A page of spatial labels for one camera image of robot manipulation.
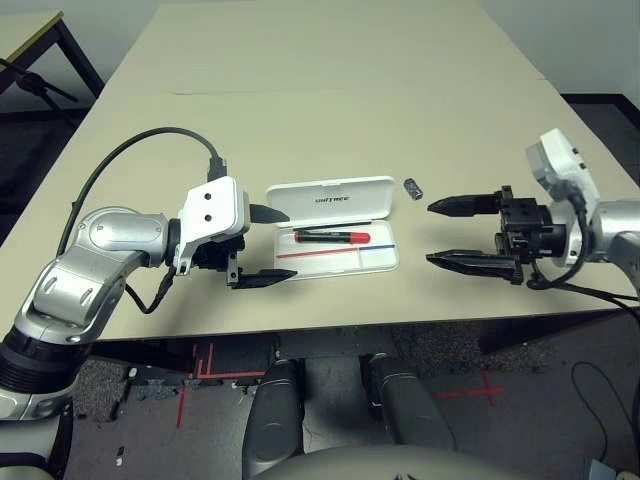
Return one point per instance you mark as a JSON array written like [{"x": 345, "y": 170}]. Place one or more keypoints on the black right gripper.
[{"x": 525, "y": 225}]

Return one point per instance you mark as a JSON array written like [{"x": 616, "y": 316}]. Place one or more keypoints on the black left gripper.
[{"x": 215, "y": 255}]

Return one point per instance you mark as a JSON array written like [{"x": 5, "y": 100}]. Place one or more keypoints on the black marker with red cap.
[{"x": 325, "y": 236}]

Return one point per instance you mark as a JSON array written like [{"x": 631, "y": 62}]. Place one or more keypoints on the small black metal clip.
[{"x": 413, "y": 189}]

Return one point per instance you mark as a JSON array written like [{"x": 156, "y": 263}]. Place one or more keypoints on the white plastic pencil case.
[{"x": 330, "y": 200}]

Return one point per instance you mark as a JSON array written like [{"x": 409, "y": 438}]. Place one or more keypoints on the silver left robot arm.
[{"x": 115, "y": 235}]

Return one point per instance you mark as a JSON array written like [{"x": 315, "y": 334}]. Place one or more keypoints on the grey robot left leg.
[{"x": 272, "y": 420}]

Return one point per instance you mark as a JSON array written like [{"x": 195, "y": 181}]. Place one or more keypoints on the grey robot leg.
[
  {"x": 272, "y": 420},
  {"x": 410, "y": 410}
]

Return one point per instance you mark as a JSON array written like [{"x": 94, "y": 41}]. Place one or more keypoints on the grey robot right leg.
[{"x": 410, "y": 410}]

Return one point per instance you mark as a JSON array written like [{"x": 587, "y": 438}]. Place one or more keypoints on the grey robot torso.
[{"x": 375, "y": 465}]

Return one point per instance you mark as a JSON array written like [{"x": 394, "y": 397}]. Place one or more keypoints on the grey blue box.
[{"x": 597, "y": 471}]

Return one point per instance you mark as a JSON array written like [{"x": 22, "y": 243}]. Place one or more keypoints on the black tripod stand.
[{"x": 30, "y": 80}]

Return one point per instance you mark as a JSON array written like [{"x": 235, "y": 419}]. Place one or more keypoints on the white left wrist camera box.
[{"x": 215, "y": 205}]

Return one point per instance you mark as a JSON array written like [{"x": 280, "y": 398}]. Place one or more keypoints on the side table with black frame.
[{"x": 30, "y": 30}]

